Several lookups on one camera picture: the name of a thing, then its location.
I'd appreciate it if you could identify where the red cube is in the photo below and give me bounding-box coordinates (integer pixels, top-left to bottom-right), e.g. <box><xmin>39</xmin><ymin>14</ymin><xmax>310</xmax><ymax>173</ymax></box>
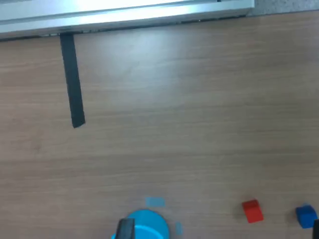
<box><xmin>241</xmin><ymin>199</ymin><xmax>264</xmax><ymax>224</ymax></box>

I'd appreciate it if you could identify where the aluminium robot base table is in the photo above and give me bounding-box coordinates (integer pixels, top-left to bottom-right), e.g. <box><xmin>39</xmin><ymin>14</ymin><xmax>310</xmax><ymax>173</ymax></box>
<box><xmin>0</xmin><ymin>0</ymin><xmax>255</xmax><ymax>40</ymax></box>

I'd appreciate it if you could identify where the light blue plastic bin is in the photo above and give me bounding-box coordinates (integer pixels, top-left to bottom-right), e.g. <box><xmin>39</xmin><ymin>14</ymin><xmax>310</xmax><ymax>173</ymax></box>
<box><xmin>111</xmin><ymin>209</ymin><xmax>170</xmax><ymax>239</ymax></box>

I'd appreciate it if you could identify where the blue cube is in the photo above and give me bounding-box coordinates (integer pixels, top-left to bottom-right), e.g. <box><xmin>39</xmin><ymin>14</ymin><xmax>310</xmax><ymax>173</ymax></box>
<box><xmin>295</xmin><ymin>204</ymin><xmax>319</xmax><ymax>229</ymax></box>

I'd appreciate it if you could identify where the black tape strip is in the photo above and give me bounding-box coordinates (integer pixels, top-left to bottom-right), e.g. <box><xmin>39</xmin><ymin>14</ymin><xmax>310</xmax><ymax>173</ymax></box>
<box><xmin>59</xmin><ymin>33</ymin><xmax>86</xmax><ymax>129</ymax></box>

